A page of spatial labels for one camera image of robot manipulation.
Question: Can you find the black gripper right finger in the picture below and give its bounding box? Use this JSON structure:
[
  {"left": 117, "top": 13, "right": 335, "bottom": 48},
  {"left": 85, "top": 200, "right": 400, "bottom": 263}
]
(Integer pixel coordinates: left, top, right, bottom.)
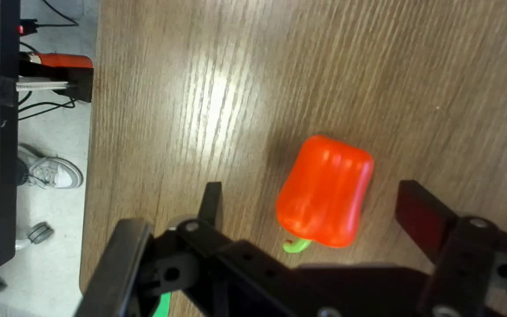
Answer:
[{"left": 395, "top": 180, "right": 507, "bottom": 317}]

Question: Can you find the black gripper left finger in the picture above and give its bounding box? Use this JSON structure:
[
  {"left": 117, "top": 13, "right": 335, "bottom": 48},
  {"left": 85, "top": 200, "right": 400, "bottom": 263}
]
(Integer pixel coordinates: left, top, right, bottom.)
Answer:
[{"left": 76, "top": 182, "right": 294, "bottom": 317}]

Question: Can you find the orange toy bell pepper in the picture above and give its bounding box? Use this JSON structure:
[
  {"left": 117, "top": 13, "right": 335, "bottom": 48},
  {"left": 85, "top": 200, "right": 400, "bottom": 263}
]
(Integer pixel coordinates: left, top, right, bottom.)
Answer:
[{"left": 275, "top": 135, "right": 377, "bottom": 256}]

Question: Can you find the long green tape strip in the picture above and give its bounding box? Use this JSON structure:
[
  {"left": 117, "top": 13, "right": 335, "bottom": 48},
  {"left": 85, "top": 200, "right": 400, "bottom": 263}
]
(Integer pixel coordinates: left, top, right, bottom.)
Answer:
[{"left": 152, "top": 291, "right": 175, "bottom": 317}]

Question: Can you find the white sneaker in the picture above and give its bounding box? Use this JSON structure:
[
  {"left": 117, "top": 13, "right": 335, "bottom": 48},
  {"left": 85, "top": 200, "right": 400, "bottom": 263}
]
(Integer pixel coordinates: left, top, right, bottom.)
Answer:
[{"left": 16, "top": 143, "right": 87, "bottom": 191}]

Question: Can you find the thin black cable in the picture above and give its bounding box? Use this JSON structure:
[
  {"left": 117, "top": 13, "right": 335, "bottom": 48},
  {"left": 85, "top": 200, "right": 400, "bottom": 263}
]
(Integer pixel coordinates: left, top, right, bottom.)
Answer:
[{"left": 16, "top": 0, "right": 81, "bottom": 122}]

